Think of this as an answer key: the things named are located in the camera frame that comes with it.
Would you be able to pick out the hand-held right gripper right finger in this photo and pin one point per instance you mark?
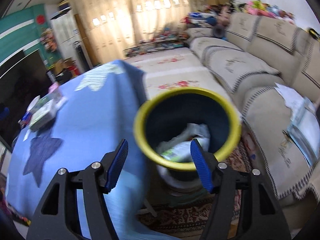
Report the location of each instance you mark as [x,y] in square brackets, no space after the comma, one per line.
[200,165]

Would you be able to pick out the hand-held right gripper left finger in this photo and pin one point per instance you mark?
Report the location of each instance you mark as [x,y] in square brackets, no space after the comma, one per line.
[116,165]

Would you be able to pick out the white paper towel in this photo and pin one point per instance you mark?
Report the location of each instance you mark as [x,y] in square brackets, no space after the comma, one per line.
[197,132]

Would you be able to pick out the yellow-rimmed dark bin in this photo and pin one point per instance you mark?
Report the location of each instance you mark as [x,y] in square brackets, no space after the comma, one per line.
[142,120]

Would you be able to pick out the blue star-print tablecloth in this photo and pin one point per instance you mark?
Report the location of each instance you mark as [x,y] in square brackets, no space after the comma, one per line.
[87,130]

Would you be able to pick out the green and white bottle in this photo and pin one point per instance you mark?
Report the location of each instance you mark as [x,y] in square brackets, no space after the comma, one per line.
[42,113]

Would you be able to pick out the pink drink carton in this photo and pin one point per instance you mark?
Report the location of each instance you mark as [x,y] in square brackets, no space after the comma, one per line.
[55,90]

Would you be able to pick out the floral beige mat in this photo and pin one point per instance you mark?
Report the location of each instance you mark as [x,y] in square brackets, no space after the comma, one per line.
[175,70]

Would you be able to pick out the blue tissue pack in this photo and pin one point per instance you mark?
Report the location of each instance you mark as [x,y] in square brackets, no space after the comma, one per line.
[25,118]

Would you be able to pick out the white bowl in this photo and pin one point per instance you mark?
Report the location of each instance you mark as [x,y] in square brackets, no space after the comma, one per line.
[33,103]

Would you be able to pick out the papers on sofa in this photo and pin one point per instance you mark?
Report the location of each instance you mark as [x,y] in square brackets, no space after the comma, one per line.
[300,120]

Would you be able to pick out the black tower fan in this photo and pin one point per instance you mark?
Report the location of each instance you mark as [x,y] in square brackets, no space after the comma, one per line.
[81,57]

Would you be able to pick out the beige sofa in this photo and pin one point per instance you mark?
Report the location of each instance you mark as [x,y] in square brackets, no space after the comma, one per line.
[262,67]

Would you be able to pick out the curved black television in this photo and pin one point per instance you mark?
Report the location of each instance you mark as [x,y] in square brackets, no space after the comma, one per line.
[22,87]

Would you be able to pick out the cluttered low glass table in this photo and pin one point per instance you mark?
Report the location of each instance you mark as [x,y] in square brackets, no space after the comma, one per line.
[160,43]

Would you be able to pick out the hanging flower decoration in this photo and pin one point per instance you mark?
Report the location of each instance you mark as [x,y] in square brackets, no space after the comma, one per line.
[48,40]

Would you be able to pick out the beige embroidered curtains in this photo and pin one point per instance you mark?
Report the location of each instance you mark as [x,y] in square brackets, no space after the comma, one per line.
[125,12]

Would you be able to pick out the pile of plush toys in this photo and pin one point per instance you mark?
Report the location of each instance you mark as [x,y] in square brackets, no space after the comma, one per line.
[265,8]

